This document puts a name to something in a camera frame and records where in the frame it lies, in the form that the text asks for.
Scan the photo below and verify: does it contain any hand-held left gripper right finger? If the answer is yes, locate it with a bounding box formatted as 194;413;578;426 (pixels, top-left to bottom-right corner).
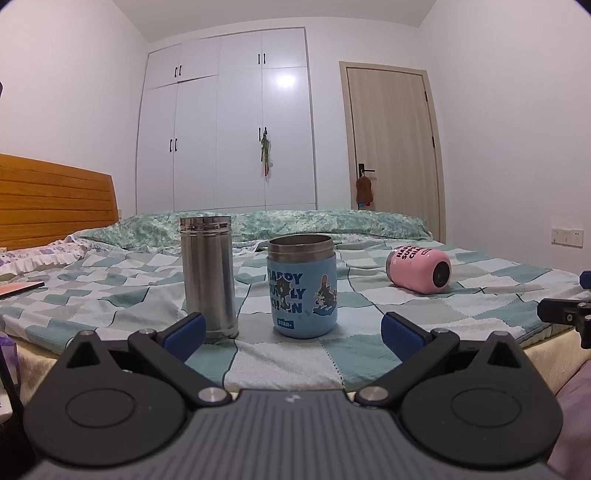
353;311;531;409

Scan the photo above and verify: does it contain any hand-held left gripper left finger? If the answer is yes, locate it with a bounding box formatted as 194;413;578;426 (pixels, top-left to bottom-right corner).
58;312;233;409

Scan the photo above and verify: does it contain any pink cup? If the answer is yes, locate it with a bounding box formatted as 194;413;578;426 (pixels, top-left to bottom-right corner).
386;244;452;294

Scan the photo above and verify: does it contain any tall stainless steel cup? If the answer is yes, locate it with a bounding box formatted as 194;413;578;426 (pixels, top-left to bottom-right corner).
180;215;240;343

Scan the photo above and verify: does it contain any blue cartoon cup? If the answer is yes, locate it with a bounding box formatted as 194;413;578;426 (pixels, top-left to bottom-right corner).
266;234;339;339

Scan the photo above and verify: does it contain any beige mattress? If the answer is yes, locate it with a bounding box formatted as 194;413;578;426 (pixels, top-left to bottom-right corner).
0;325;583;403

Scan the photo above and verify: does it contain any checkered blanket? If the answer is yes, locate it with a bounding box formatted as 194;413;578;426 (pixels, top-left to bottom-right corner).
0;236;585;393

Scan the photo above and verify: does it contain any purple cloth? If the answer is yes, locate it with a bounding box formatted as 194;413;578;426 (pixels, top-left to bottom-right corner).
551;364;591;477

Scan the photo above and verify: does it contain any green floral quilt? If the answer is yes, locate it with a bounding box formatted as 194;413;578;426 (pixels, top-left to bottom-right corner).
76;209;431;254

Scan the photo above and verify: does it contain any purple floral pillow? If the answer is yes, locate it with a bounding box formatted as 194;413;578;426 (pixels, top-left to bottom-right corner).
0;235;95;278

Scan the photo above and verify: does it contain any flat pink book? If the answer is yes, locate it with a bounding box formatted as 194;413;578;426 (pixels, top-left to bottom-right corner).
0;281;46;297

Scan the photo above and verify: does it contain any purple plastic bag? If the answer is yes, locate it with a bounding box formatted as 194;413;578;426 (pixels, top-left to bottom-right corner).
0;333;20;398

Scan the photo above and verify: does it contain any wooden headboard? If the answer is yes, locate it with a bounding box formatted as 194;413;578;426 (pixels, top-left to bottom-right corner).
0;154;119;253

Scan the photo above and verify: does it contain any white wardrobe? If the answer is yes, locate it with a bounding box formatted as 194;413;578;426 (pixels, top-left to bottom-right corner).
135;27;319;216

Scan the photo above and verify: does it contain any green hanging ornament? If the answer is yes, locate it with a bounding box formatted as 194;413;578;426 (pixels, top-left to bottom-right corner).
258;131;276;176

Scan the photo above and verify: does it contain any beige wooden door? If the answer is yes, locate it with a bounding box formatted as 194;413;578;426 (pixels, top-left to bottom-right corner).
339;61;448;243

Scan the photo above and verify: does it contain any white wall socket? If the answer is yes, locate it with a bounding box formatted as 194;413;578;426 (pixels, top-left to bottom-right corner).
551;228;584;246

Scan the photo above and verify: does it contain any black cable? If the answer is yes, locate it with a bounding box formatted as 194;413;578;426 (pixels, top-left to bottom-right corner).
0;362;29;418

